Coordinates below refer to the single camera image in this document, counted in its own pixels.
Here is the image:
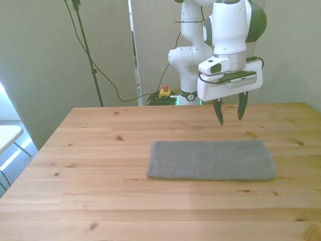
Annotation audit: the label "grey towel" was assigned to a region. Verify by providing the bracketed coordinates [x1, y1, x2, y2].
[146, 140, 277, 182]

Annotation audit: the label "black camera stand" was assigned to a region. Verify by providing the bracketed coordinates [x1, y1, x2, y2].
[71, 0, 105, 107]

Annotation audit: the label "thin black camera cable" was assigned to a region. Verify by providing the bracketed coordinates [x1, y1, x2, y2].
[63, 0, 161, 103]

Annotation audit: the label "yellow emergency stop button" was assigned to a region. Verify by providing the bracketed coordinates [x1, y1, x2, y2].
[158, 84, 172, 99]

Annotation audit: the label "white folding chair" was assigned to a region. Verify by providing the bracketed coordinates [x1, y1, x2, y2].
[0, 125, 33, 192]

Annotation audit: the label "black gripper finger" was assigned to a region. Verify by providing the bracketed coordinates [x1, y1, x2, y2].
[212, 98, 225, 126]
[237, 92, 249, 122]

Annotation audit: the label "thin black robot base cable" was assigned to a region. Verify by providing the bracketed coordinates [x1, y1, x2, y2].
[159, 29, 183, 92]

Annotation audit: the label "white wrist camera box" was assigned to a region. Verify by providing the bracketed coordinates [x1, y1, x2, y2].
[198, 57, 230, 76]

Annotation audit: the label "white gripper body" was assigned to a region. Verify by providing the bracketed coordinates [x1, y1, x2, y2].
[197, 59, 264, 102]

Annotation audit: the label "green coiled cable bundle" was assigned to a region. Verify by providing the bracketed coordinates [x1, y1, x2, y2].
[146, 91, 181, 107]

